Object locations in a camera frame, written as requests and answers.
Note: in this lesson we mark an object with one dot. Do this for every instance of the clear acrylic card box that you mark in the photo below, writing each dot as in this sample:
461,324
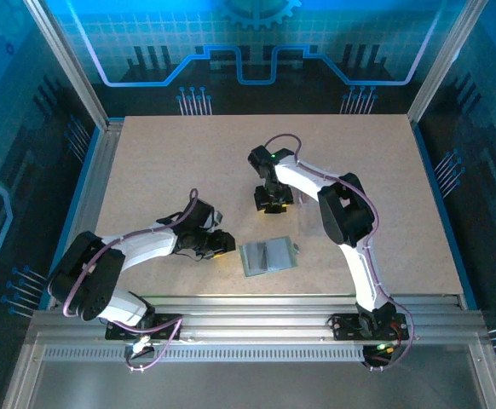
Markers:
312,217

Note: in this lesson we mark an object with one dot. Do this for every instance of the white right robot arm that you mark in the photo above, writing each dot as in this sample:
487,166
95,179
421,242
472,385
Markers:
303,176

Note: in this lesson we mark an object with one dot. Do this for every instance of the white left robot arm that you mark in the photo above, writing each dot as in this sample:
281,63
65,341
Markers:
145,247

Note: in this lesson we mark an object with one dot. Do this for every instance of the grey metal tray panel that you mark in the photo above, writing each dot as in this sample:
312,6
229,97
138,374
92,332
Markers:
252,387

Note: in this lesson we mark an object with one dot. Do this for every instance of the blue table edge strip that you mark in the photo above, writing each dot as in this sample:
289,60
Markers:
88,170

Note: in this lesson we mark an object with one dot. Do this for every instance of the black connector with lights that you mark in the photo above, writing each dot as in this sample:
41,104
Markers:
380,353

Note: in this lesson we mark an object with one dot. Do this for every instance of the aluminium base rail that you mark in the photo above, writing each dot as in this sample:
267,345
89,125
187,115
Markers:
252,324

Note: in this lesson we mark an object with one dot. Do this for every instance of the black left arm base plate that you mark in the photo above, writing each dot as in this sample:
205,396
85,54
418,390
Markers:
116,331

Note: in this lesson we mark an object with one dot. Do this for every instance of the aluminium side rail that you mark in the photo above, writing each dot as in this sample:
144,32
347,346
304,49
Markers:
103,179

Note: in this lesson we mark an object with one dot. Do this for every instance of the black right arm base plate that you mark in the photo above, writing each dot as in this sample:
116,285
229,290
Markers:
342,330

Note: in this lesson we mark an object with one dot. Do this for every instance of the aluminium frame post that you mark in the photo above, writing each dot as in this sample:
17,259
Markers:
442,64
73,68

